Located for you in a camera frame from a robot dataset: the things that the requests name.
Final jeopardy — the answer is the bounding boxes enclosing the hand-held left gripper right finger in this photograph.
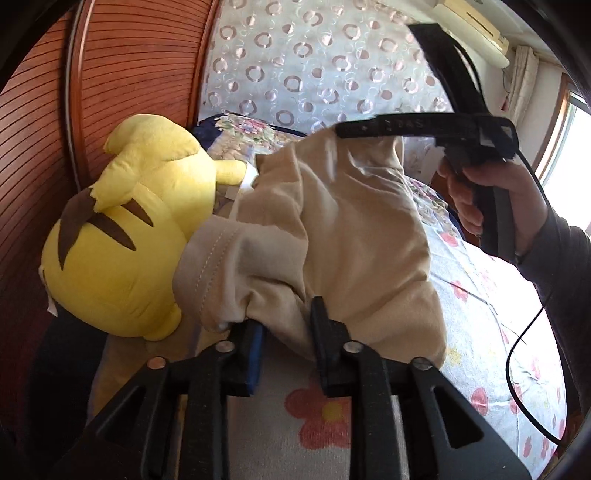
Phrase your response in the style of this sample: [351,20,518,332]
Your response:
[311,298,532,480]

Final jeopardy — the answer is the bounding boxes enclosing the floral pillow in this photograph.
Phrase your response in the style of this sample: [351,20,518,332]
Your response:
[194,113,308,154]

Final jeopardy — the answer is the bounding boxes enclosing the yellow plush toy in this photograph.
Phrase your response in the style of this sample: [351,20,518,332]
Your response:
[39,114,247,342]

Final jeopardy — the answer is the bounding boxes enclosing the wall air conditioner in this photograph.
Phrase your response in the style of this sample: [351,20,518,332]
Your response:
[431,0,511,68]

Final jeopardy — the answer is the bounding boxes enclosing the person's right hand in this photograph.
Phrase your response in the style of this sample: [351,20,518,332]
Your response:
[436,159,549,265]

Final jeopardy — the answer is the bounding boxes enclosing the wooden slatted wardrobe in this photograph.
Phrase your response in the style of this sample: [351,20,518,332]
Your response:
[0,0,222,416]

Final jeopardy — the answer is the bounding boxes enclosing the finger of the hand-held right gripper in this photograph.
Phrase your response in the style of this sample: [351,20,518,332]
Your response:
[335,117,380,138]

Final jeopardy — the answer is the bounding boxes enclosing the beige printed t-shirt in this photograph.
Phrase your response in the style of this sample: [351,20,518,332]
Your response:
[172,129,448,370]

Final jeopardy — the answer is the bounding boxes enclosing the window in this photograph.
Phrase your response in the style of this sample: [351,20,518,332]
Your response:
[531,69,591,241]

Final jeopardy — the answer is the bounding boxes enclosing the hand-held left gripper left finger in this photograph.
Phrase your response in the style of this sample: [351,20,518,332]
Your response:
[55,320,265,480]

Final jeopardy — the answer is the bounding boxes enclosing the person's right forearm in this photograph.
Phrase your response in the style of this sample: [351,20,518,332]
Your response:
[515,210,591,416]

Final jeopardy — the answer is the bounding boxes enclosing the white floral bed sheet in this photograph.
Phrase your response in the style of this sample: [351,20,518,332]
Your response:
[185,134,570,480]

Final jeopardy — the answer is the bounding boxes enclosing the black cable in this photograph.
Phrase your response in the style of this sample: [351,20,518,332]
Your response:
[505,148,565,448]

